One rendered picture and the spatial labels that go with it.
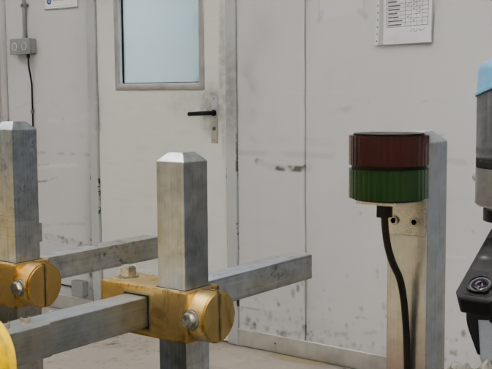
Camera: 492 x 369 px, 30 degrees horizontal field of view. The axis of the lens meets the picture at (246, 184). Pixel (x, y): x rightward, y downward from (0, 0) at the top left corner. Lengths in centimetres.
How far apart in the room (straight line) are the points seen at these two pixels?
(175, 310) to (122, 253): 36
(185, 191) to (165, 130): 359
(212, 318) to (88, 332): 12
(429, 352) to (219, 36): 355
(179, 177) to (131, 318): 14
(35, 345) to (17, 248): 26
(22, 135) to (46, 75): 401
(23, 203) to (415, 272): 49
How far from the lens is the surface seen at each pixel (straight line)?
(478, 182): 104
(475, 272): 99
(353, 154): 69
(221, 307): 88
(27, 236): 106
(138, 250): 125
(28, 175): 106
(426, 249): 73
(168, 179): 88
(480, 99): 103
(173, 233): 88
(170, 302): 88
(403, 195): 68
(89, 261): 119
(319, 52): 390
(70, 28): 492
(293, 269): 110
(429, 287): 74
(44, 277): 105
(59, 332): 83
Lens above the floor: 116
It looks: 6 degrees down
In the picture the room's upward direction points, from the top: straight up
